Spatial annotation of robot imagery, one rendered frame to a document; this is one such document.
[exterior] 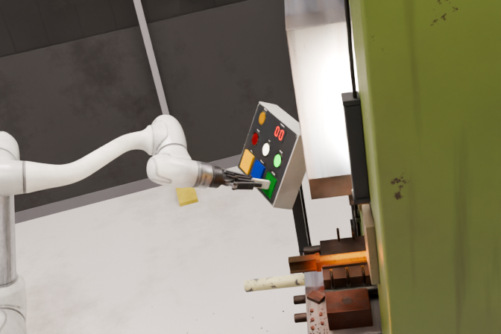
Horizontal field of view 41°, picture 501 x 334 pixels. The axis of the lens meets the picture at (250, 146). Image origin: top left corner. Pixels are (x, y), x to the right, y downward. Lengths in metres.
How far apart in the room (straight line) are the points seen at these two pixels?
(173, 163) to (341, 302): 0.69
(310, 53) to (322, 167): 0.30
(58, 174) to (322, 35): 0.99
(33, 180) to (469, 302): 1.29
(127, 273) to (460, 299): 2.60
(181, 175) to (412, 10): 1.20
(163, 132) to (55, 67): 1.98
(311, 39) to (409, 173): 0.42
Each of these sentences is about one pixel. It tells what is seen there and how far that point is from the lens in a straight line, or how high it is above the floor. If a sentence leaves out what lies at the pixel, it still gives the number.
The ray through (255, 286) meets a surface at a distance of 2.52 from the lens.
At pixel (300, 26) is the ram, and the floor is 1.76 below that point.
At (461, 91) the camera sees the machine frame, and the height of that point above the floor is 1.73.
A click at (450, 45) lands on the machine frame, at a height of 1.82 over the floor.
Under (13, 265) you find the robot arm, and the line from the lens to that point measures 2.49.
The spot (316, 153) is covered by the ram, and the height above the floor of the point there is 1.44.
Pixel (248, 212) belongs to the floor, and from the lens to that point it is 4.04.
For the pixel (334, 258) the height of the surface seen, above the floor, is 1.01.
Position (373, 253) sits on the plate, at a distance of 1.56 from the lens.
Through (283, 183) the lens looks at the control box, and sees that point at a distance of 2.30.
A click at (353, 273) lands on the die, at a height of 0.99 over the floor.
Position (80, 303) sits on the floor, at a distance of 3.75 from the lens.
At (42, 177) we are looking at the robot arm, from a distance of 2.12.
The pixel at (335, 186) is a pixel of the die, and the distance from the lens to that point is 1.76.
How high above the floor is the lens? 2.26
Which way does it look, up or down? 29 degrees down
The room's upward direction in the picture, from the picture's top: 11 degrees counter-clockwise
